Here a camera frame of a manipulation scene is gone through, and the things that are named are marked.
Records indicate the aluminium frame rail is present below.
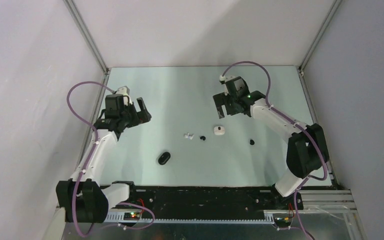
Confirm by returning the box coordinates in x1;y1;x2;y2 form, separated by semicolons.
102;189;356;226

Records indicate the black charging case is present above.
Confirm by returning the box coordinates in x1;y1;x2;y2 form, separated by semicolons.
157;151;171;165

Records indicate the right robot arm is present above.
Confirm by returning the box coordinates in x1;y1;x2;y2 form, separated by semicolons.
213;76;330;209

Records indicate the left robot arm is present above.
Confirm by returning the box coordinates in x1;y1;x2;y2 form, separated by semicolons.
55;93;152;224

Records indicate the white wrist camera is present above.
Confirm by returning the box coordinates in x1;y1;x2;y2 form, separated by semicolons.
115;86;133;106
219;75;236;85

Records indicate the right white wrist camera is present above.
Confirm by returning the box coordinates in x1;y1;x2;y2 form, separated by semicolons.
219;75;236;85

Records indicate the white earbud charging case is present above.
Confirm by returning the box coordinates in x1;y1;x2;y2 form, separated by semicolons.
213;125;226;136

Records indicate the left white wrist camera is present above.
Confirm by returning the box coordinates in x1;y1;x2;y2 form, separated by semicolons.
115;86;133;106

